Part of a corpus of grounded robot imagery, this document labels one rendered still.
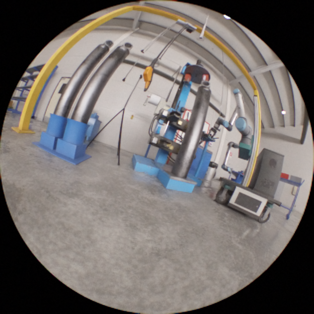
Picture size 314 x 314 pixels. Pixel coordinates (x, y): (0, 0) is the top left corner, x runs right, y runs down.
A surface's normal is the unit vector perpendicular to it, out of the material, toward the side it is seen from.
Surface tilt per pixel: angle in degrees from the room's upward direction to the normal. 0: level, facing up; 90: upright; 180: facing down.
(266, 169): 90
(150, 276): 0
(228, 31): 173
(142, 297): 0
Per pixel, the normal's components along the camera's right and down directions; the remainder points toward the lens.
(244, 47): -0.30, 0.95
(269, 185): -0.70, -0.21
